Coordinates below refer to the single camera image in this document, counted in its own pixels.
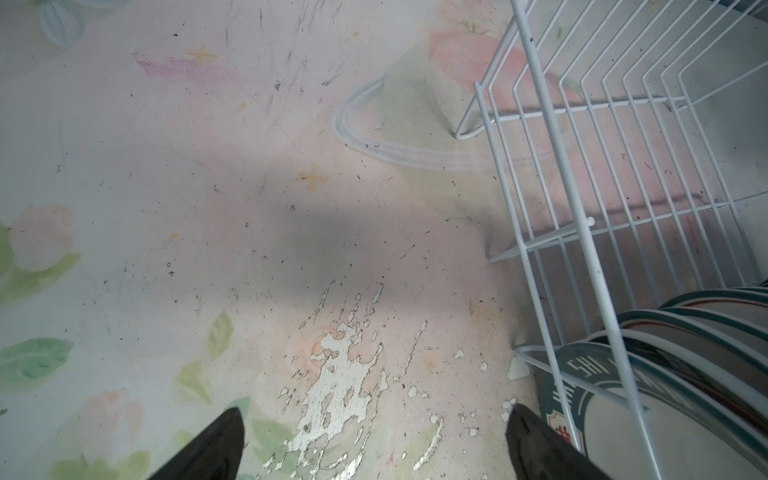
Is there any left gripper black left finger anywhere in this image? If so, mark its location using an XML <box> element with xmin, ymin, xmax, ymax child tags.
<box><xmin>149</xmin><ymin>407</ymin><xmax>245</xmax><ymax>480</ymax></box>

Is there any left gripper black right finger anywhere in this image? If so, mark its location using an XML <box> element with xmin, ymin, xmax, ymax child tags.
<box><xmin>506</xmin><ymin>403</ymin><xmax>610</xmax><ymax>480</ymax></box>

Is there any white plate green rim text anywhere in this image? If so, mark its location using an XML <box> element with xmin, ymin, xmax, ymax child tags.
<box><xmin>540</xmin><ymin>342</ymin><xmax>767</xmax><ymax>479</ymax></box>

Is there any white wire dish rack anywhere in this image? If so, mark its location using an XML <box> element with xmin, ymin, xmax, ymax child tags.
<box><xmin>454</xmin><ymin>0</ymin><xmax>768</xmax><ymax>480</ymax></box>

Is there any white plate green red rim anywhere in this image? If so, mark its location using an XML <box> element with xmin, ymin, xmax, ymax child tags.
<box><xmin>617</xmin><ymin>309</ymin><xmax>767</xmax><ymax>435</ymax></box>

